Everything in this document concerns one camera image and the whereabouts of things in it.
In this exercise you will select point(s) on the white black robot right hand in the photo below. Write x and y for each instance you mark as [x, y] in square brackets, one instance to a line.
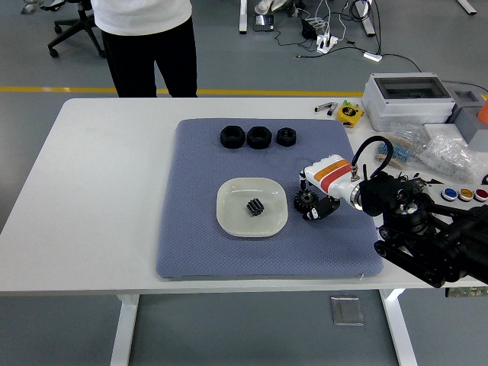
[329, 173]

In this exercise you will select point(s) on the large black gear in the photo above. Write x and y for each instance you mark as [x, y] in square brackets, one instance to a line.
[302, 201]

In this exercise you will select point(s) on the small black gear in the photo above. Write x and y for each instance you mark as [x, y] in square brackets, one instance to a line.
[255, 207]

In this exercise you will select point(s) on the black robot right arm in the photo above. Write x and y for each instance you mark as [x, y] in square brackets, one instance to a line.
[411, 217]

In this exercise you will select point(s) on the small black hex nut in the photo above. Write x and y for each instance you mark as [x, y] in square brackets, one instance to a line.
[286, 137]

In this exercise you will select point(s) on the large black hex nut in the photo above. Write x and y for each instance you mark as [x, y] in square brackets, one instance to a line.
[259, 138]
[232, 137]

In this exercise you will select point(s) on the white flat box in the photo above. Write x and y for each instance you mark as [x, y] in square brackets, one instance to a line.
[442, 129]

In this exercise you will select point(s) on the blue yellow red button box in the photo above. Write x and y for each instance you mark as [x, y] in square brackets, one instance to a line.
[450, 194]

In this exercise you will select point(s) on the black charger box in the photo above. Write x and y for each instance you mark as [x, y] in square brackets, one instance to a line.
[309, 28]

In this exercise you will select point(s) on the yellow tape measure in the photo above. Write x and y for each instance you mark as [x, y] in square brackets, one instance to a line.
[350, 115]

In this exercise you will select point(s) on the black silver metal clips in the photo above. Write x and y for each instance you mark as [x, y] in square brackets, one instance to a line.
[326, 108]

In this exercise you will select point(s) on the green marker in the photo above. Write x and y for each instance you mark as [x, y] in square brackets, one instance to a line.
[347, 103]

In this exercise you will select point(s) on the bag of blue resistors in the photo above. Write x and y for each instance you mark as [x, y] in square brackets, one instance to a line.
[400, 152]

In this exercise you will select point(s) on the white square dish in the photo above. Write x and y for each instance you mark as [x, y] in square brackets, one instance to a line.
[232, 217]

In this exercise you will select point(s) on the clear bag of small parts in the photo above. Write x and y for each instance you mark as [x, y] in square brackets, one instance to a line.
[453, 156]

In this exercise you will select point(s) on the white power strip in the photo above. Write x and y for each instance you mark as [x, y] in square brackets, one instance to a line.
[327, 42]

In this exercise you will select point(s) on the metal floor hatch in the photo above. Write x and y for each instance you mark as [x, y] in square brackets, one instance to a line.
[347, 310]

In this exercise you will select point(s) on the grey plastic housing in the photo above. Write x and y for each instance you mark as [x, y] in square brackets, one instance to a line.
[469, 122]

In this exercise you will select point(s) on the white desk leg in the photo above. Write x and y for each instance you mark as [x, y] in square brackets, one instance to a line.
[468, 7]
[243, 17]
[366, 23]

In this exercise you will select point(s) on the blue-grey quilted mat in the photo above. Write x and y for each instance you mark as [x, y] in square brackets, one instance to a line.
[190, 248]

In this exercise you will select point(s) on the black desk phone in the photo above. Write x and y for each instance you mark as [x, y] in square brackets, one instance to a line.
[263, 23]

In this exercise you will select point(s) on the orange block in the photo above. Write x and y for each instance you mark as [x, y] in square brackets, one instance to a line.
[484, 113]

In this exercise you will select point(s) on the white table leg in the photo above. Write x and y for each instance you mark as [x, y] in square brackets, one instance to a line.
[398, 328]
[124, 328]

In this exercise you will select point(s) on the white shoes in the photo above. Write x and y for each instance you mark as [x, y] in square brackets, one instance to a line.
[267, 5]

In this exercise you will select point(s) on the person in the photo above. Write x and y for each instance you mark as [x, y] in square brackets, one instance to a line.
[145, 45]

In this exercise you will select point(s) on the black office chair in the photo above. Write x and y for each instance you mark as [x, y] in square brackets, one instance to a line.
[76, 26]

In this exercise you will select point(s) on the grey electrical enclosure box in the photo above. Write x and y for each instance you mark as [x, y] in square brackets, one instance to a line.
[404, 110]

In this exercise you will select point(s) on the silver metal bracket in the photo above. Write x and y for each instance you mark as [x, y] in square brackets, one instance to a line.
[30, 7]

